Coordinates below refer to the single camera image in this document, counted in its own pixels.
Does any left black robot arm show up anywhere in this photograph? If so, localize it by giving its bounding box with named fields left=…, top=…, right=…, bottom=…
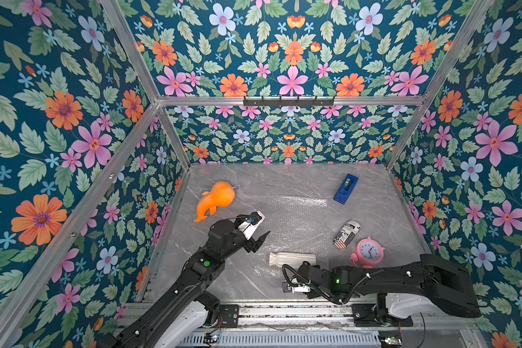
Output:
left=97, top=211, right=268, bottom=347

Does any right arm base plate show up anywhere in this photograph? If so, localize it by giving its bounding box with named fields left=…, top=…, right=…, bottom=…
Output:
left=351, top=304, right=413, bottom=328

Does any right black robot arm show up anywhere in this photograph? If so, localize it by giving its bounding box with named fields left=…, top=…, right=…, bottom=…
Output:
left=281, top=254, right=481, bottom=321

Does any clear bubble wrap sheet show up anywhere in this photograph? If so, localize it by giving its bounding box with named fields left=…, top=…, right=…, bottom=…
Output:
left=253, top=195, right=335, bottom=281

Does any american flag can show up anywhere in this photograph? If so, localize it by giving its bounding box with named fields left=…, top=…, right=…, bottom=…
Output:
left=333, top=220, right=361, bottom=250

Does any orange plush toy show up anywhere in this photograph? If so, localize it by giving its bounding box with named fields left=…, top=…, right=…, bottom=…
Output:
left=194, top=181, right=236, bottom=223

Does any blue tape dispenser box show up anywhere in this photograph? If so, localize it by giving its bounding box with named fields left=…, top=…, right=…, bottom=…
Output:
left=333, top=174, right=358, bottom=204

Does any pink alarm clock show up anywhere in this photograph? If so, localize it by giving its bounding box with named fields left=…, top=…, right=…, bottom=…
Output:
left=350, top=237, right=385, bottom=268

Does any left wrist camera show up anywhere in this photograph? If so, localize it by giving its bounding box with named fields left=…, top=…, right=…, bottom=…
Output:
left=237, top=211, right=265, bottom=240

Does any black wall hook rail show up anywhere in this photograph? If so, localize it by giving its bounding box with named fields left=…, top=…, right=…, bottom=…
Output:
left=243, top=96, right=335, bottom=108

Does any aluminium front rail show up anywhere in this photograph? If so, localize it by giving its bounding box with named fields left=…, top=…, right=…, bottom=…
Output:
left=220, top=298, right=478, bottom=331

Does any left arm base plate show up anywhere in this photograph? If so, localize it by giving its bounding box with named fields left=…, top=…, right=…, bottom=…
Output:
left=210, top=304, right=240, bottom=329

